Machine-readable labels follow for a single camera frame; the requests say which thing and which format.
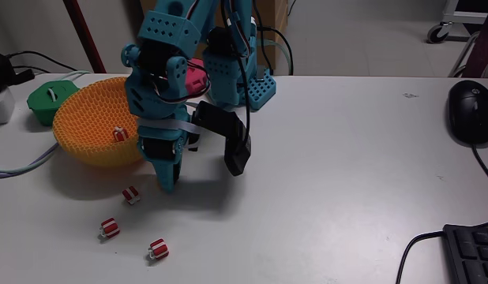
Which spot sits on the red white striped cube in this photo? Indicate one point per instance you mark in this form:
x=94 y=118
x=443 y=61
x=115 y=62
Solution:
x=109 y=227
x=120 y=134
x=158 y=249
x=131 y=195

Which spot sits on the yellow honeycomb basket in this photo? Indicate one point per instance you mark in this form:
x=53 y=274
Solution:
x=90 y=118

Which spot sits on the pink plastic printed part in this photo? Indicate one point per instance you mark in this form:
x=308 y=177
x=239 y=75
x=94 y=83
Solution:
x=194 y=81

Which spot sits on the green plastic printed part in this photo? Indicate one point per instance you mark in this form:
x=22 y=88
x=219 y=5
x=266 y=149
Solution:
x=44 y=104

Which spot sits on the red pole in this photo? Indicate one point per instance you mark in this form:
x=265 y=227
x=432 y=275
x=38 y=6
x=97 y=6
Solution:
x=84 y=35

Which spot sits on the black plug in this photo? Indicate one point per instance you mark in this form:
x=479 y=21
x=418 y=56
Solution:
x=25 y=75

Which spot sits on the wooden cabinet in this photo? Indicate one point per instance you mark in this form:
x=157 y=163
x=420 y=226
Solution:
x=277 y=16

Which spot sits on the black computer mouse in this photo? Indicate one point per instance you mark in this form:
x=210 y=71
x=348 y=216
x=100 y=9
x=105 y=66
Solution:
x=471 y=112

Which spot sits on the black keyboard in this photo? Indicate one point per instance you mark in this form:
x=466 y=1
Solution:
x=473 y=256

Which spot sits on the dark red furniture leg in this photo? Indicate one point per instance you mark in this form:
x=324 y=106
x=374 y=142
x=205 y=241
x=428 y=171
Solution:
x=481 y=51

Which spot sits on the white wheeled cart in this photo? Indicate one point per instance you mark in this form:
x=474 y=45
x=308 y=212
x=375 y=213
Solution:
x=465 y=16

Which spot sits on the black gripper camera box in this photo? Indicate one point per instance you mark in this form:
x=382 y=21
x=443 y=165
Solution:
x=236 y=152

